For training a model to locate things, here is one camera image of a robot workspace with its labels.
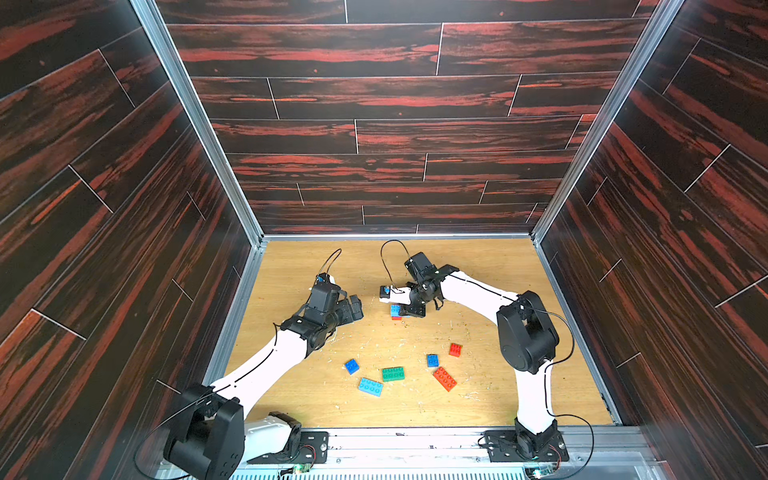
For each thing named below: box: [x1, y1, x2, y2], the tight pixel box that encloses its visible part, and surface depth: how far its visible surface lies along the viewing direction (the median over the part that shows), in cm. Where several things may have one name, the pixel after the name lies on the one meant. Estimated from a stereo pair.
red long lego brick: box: [432, 366, 457, 392], surface depth 85 cm
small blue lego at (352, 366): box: [345, 359, 360, 375], surface depth 88 cm
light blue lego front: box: [358, 377, 384, 398], surface depth 84 cm
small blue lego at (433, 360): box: [427, 354, 439, 368], surface depth 89 cm
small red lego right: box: [448, 343, 463, 358], surface depth 90 cm
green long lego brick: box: [382, 367, 405, 382], surface depth 86 cm
